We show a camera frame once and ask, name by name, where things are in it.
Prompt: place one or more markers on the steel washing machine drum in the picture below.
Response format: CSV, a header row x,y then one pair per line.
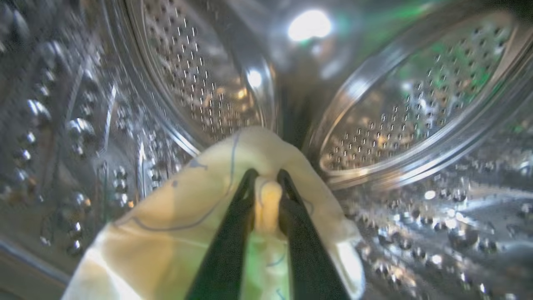
x,y
416,104

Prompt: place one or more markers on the pale yellow garment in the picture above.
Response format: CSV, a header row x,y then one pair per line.
x,y
166,233

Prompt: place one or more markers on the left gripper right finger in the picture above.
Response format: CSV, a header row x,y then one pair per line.
x,y
310,258

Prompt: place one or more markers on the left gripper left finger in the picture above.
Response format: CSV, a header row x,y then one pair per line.
x,y
225,258

